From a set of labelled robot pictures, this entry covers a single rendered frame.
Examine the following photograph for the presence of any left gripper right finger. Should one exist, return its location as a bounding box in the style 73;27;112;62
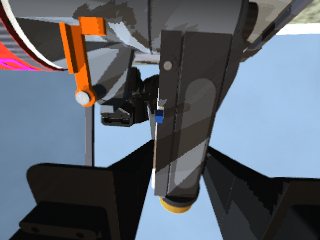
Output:
202;146;320;240

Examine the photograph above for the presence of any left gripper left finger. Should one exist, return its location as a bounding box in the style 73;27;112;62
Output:
26;139;155;240

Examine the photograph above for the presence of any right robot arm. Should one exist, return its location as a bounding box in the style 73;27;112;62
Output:
126;74;159;140

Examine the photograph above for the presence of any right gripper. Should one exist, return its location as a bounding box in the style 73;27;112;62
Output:
100;67;141;127

